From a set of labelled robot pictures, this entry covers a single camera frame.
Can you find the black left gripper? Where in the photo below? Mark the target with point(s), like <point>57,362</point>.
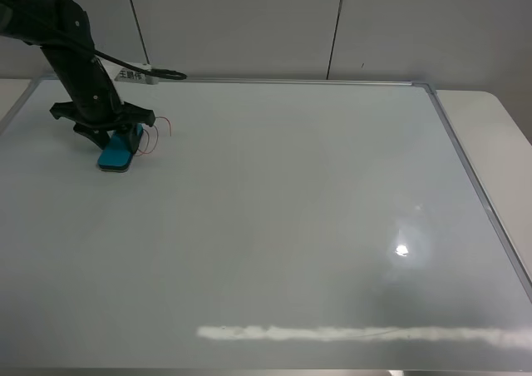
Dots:
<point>99,107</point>

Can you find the teal whiteboard eraser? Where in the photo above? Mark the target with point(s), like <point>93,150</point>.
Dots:
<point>113,158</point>

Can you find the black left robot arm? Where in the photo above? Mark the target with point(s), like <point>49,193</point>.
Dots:
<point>61,29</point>

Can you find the white aluminium-framed whiteboard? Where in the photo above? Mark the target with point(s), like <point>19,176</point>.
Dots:
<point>282,225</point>

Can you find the red marker scribble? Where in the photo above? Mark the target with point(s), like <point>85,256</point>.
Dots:
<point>152,136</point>

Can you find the white name label tag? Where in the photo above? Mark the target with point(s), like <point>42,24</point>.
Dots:
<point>119,73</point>

